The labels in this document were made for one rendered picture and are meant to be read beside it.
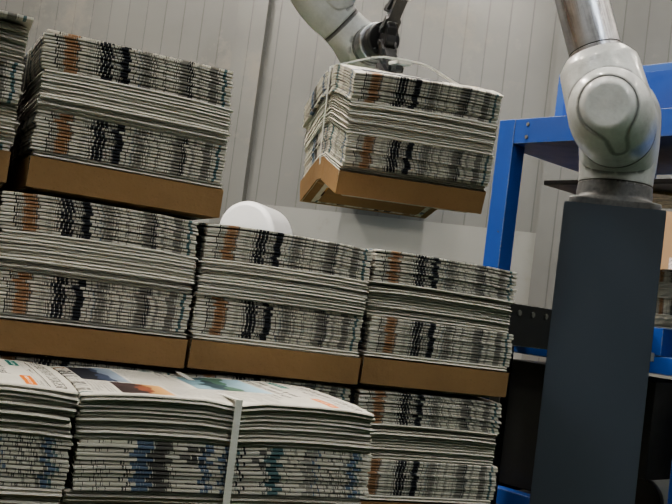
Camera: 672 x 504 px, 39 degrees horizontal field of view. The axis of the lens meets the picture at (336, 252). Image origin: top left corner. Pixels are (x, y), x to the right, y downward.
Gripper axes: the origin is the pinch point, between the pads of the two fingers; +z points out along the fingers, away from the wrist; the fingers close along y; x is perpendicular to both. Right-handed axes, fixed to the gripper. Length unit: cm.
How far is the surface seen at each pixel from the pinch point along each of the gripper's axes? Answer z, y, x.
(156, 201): 40, 42, 47
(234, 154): -715, -14, -69
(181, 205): 39, 42, 44
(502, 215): -160, 29, -99
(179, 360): 41, 65, 41
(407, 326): 34, 57, 4
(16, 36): 42, 22, 69
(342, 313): 36, 56, 16
